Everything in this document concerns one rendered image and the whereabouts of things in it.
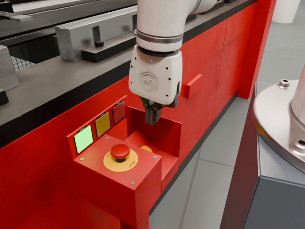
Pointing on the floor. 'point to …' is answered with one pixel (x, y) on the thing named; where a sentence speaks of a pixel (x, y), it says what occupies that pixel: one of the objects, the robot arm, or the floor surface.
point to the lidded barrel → (285, 11)
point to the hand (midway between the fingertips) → (152, 114)
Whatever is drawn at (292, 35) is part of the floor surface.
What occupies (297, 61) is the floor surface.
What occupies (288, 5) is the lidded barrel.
